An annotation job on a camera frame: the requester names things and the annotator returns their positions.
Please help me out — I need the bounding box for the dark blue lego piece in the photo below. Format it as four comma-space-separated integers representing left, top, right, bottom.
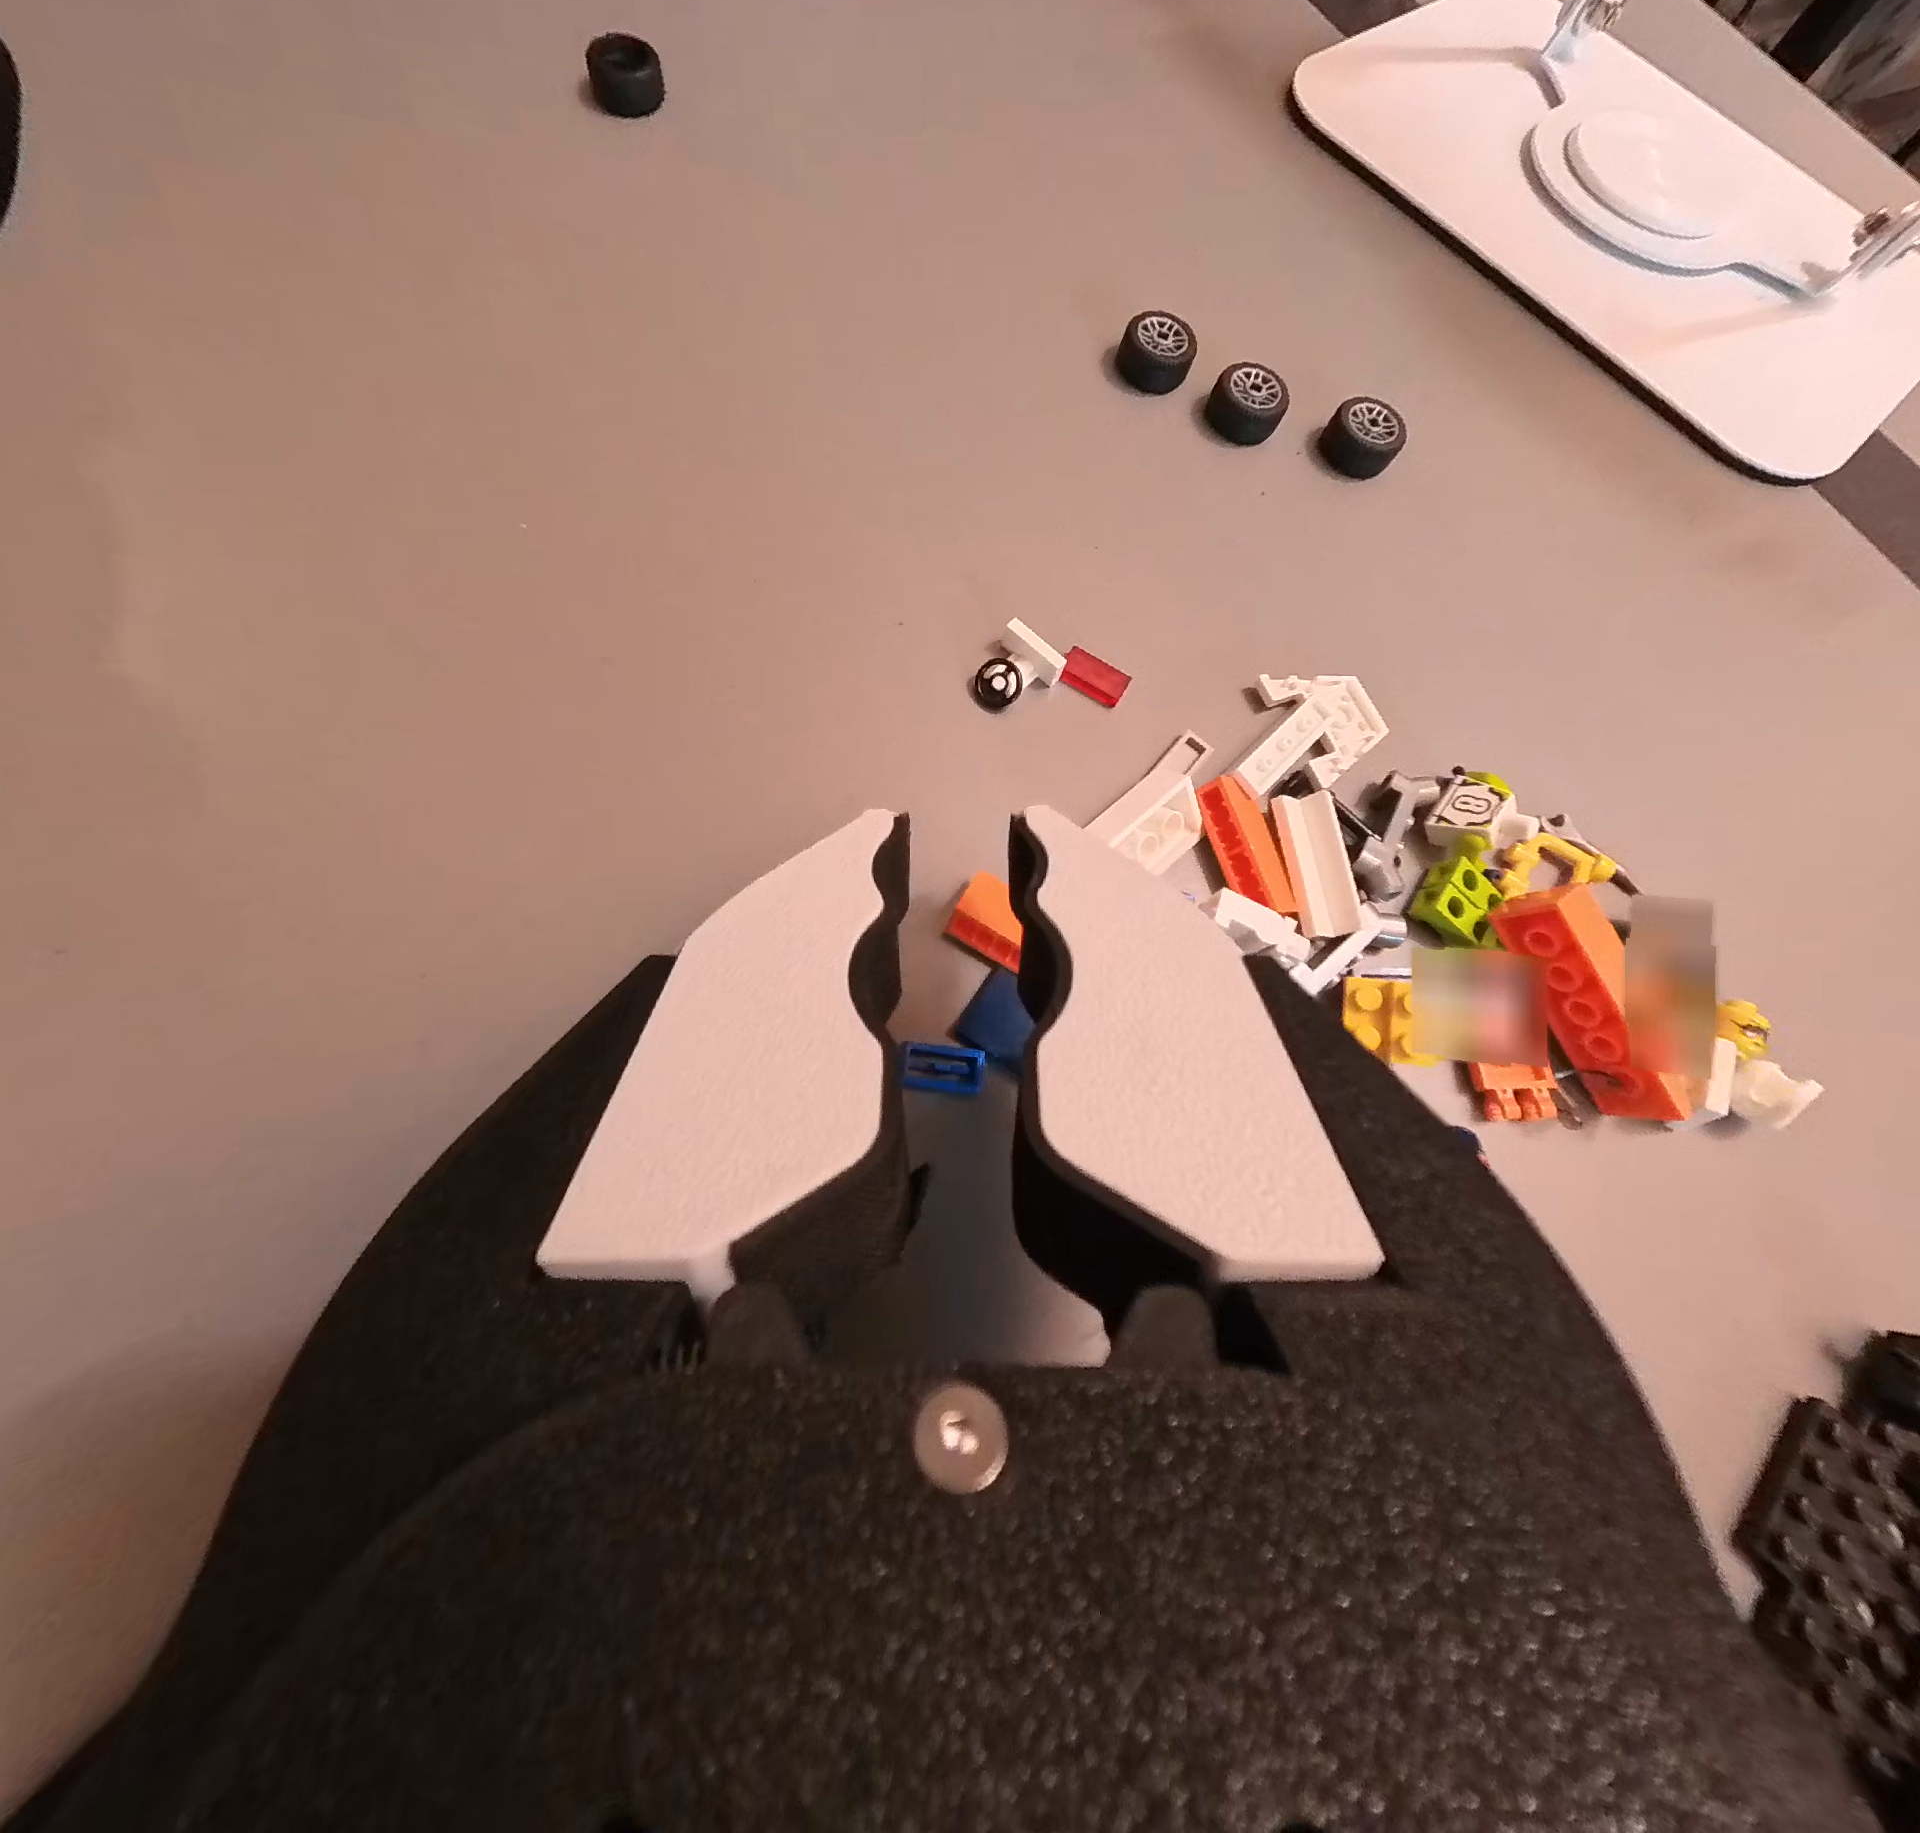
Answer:
955, 964, 1045, 1078

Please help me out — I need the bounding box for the pile of loose lego pieces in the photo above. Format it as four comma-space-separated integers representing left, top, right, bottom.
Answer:
1080, 665, 1832, 1131

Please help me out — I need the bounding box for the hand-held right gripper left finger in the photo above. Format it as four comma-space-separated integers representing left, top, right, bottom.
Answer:
539, 811, 914, 1313

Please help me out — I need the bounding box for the white lego brick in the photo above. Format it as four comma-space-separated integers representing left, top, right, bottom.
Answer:
1266, 784, 1359, 940

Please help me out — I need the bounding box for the white lego steering wheel piece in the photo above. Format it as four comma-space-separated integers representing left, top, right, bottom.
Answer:
966, 616, 1076, 718

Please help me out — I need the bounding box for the orange lego race car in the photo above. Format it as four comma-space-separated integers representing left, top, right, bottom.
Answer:
1734, 1330, 1920, 1745

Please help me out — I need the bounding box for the small black lego wheel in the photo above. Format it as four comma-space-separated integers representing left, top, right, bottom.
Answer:
1319, 395, 1412, 483

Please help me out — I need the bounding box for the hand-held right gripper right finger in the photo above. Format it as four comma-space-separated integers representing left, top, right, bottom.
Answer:
1013, 804, 1387, 1313

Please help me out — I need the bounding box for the long orange lego piece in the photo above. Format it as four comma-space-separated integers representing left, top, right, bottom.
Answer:
1201, 778, 1299, 921

